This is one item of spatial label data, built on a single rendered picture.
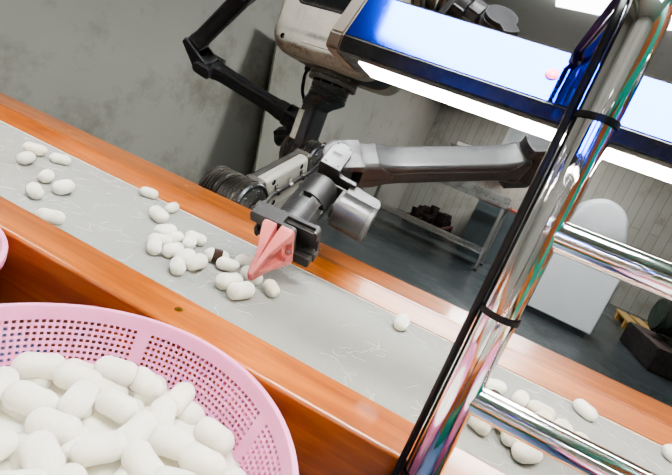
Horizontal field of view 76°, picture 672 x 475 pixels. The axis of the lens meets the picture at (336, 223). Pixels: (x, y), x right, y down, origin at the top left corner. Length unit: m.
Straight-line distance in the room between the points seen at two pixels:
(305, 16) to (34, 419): 1.06
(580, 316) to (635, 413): 4.16
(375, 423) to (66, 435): 0.22
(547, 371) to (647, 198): 7.99
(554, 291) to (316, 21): 4.08
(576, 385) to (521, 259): 0.49
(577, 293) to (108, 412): 4.69
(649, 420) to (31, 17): 2.82
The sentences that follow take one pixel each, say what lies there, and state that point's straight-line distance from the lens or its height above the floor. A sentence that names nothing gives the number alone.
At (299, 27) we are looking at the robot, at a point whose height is 1.18.
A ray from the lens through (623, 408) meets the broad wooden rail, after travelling 0.78.
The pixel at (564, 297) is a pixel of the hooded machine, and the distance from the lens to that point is 4.88.
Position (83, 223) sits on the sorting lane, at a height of 0.74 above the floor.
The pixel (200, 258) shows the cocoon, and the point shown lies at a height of 0.76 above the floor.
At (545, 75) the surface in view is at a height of 1.08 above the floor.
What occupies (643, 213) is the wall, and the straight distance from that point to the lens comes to 8.67.
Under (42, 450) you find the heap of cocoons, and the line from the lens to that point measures 0.32.
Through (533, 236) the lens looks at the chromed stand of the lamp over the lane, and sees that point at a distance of 0.29.
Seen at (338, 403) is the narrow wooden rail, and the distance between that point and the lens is 0.39.
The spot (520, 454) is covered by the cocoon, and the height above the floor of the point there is 0.75.
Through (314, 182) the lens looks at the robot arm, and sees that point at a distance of 0.66.
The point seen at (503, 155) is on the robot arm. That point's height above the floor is 1.04.
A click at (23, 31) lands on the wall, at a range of 2.83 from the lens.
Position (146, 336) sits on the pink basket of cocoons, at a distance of 0.40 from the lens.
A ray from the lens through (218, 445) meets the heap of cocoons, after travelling 0.35.
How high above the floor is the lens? 0.97
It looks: 11 degrees down
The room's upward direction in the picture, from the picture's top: 22 degrees clockwise
